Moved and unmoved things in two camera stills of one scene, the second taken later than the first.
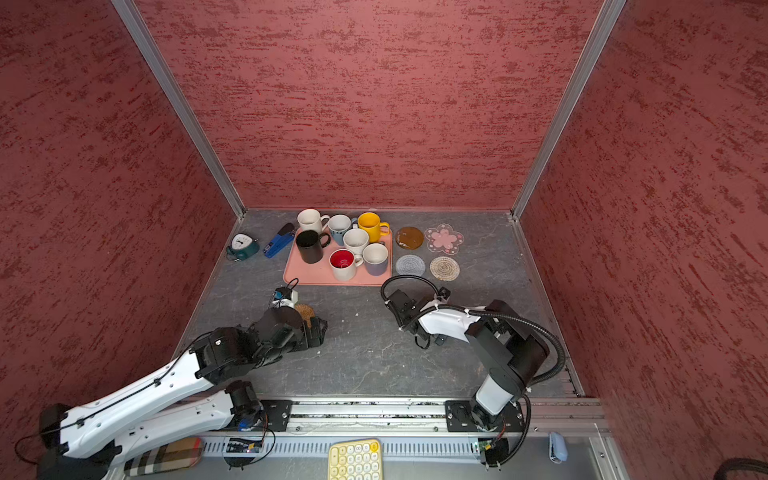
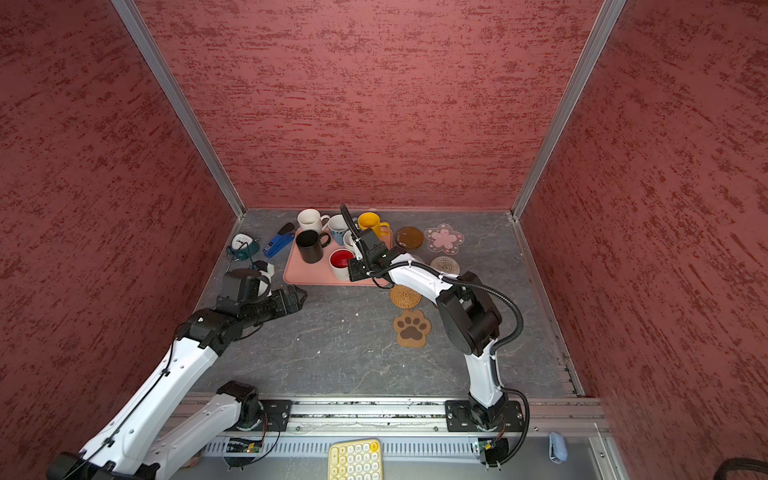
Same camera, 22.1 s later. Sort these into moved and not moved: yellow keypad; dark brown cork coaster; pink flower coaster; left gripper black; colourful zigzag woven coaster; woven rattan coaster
Moved: woven rattan coaster; left gripper black
Not moved: colourful zigzag woven coaster; dark brown cork coaster; yellow keypad; pink flower coaster
